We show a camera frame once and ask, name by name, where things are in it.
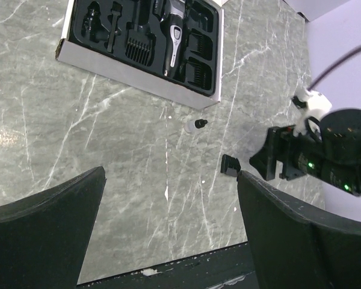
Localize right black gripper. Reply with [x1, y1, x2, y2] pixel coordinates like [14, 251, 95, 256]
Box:
[250, 109, 361, 196]

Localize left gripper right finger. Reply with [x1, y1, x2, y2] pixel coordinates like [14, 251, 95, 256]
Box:
[237, 171, 361, 288]

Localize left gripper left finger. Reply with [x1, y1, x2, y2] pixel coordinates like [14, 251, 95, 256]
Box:
[0, 166, 105, 288]

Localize black clipper comb guard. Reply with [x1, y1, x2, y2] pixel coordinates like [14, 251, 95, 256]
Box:
[220, 154, 241, 178]

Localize small black cap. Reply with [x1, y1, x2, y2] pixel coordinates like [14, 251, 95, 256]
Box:
[184, 119, 208, 134]

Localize white box with black tray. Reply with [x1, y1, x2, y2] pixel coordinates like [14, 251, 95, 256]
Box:
[55, 1, 224, 110]

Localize black silver hair clipper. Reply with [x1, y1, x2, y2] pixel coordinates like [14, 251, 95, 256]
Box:
[162, 0, 186, 78]

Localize small black cylinder attachment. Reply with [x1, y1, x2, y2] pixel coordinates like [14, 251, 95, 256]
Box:
[152, 0, 165, 21]

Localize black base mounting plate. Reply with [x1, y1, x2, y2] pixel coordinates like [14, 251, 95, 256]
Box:
[76, 242, 259, 288]

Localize black comb guard lower slot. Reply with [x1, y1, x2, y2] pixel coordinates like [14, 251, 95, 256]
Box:
[185, 57, 212, 90]

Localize black comb guard slot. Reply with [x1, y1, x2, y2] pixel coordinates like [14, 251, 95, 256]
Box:
[185, 57, 212, 90]
[187, 29, 212, 60]

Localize black comb guard upper slot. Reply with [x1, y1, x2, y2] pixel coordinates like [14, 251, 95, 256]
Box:
[187, 29, 212, 60]

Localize black comb guard in tray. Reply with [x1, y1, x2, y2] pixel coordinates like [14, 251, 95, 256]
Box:
[125, 29, 153, 66]

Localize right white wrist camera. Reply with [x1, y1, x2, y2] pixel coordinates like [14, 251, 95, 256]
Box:
[292, 88, 332, 137]

